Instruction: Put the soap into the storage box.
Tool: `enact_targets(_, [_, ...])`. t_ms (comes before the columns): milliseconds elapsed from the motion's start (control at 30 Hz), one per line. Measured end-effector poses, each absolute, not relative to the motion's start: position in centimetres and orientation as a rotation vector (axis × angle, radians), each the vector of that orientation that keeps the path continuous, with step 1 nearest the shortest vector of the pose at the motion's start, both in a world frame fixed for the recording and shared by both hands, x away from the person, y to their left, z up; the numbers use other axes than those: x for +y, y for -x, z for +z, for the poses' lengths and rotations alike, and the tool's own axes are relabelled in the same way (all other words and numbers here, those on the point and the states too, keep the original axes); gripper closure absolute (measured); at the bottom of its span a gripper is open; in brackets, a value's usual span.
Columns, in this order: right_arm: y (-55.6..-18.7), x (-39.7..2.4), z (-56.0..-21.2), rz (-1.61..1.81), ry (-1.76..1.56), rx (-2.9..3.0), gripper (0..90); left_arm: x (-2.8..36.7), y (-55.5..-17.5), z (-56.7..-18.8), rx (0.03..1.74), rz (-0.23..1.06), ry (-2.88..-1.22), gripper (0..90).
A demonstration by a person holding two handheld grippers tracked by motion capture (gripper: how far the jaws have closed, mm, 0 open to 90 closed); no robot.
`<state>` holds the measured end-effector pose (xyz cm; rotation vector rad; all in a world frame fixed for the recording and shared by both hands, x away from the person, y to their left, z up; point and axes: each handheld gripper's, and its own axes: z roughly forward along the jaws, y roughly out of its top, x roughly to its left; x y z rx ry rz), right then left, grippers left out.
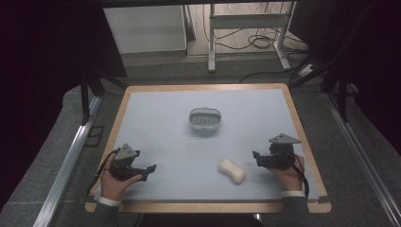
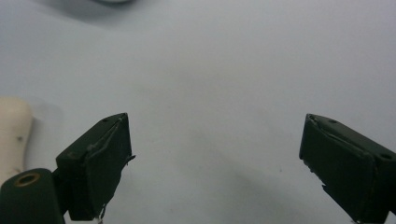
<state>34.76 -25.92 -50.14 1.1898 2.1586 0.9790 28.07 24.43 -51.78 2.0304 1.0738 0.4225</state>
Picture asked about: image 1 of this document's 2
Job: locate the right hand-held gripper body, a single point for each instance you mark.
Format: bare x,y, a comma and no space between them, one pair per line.
280,154

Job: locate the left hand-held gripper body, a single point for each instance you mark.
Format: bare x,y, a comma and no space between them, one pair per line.
123,164

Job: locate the person's left hand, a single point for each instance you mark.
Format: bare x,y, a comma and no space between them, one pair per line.
113,186

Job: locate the person's right hand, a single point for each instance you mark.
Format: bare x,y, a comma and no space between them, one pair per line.
288,178

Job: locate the cream soap bar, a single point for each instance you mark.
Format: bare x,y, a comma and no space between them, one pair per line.
232,170

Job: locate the pale blue table mat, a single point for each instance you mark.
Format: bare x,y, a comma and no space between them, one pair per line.
189,148

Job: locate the grey oval soap dish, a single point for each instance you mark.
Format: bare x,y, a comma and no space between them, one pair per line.
205,119

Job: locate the wooden table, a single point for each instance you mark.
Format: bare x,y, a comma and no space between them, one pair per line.
205,207

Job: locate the black stand legs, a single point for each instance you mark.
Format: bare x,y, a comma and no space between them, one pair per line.
339,91
90,91

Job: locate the white power strip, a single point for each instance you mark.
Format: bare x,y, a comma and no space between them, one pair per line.
306,70

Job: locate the dark curtain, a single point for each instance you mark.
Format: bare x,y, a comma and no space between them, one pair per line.
47,63
372,63

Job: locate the white cabinet panel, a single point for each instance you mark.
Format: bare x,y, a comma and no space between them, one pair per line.
145,28

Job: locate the black floor bracket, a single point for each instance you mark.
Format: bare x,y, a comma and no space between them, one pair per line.
94,136

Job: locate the aluminium rail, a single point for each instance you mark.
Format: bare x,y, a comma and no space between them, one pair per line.
64,170
362,157

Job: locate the white metal desk frame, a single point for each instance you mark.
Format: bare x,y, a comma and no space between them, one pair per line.
249,21

